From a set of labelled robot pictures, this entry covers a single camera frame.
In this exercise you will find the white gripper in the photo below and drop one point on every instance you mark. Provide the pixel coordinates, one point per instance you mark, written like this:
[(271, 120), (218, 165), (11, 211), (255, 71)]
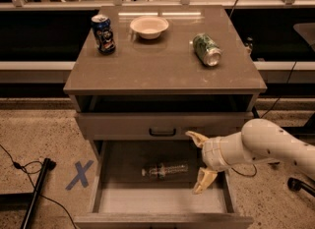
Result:
[(213, 154)]

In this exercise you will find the clear plastic water bottle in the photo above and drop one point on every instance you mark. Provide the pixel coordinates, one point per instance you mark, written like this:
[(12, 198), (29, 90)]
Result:
[(162, 170)]

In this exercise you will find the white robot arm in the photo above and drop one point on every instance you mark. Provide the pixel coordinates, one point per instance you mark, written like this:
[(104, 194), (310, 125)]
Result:
[(259, 140)]

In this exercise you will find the open middle drawer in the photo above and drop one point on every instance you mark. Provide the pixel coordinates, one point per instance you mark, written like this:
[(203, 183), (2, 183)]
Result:
[(123, 199)]

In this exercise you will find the grey drawer cabinet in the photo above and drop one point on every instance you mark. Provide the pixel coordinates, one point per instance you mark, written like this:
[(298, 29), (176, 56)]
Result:
[(164, 75)]

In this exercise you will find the black chair caster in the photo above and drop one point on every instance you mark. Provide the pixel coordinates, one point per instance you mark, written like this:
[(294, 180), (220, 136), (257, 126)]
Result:
[(297, 185)]

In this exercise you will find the green soda can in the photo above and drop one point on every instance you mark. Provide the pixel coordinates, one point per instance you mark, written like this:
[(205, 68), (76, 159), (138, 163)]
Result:
[(206, 50)]

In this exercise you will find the blue tape cross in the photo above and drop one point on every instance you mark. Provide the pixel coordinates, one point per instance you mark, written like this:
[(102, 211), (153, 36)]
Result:
[(81, 175)]

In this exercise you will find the white paper bowl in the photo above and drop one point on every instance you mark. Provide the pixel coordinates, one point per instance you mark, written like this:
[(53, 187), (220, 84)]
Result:
[(149, 27)]

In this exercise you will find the black tripod leg left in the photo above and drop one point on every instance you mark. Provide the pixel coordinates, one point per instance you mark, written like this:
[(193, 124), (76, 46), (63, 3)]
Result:
[(47, 166)]

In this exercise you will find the blue pepsi can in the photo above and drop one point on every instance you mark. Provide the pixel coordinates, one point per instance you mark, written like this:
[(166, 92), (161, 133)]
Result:
[(103, 34)]

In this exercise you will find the closed top drawer with handle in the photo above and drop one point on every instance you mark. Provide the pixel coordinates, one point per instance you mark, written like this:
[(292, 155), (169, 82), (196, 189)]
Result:
[(158, 126)]

